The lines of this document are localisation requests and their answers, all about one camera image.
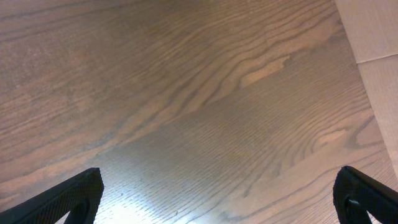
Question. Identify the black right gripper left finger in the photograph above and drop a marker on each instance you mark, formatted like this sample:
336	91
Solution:
77	198

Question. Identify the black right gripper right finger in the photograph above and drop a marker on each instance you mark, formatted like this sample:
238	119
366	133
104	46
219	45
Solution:
357	196

